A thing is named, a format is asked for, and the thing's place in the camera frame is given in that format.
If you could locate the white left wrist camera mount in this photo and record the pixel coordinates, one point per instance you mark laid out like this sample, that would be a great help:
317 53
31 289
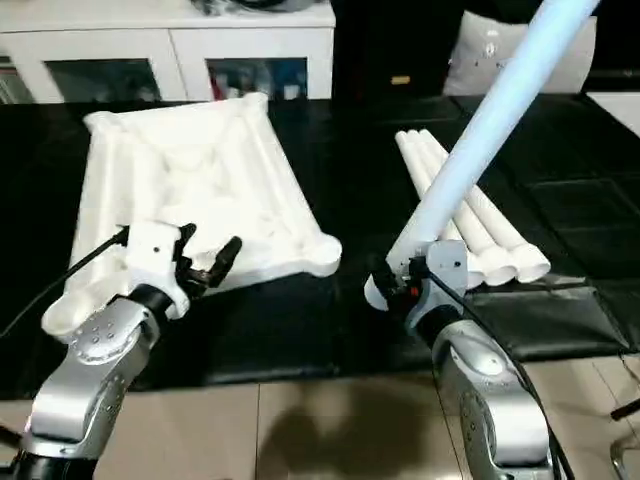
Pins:
155 255

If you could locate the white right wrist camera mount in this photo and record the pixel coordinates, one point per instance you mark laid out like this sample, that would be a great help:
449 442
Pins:
450 265

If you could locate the white plastic table leg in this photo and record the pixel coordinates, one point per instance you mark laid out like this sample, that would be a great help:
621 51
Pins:
480 140
477 225
415 160
505 225

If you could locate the white glass-door cabinet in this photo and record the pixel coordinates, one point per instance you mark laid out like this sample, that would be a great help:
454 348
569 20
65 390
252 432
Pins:
175 45

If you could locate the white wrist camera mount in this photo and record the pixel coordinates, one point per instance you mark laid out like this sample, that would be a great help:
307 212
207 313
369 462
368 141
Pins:
450 265
155 255

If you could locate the black furniture with yellow label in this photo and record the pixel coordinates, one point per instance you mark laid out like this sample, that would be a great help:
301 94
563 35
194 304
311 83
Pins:
390 45

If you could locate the black work mat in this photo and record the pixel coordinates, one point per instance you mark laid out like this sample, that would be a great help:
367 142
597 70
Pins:
350 175

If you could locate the white plastic table top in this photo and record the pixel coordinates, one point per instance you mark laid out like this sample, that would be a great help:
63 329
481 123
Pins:
200 190

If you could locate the grey cushion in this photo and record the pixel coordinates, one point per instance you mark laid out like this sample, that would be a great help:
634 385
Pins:
480 65

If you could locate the white flat board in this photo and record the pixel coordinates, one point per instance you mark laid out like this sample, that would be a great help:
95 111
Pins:
617 107

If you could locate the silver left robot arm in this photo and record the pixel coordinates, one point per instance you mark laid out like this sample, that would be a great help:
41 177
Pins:
85 370

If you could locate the metal chair leg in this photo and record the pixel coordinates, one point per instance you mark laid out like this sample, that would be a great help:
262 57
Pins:
625 450

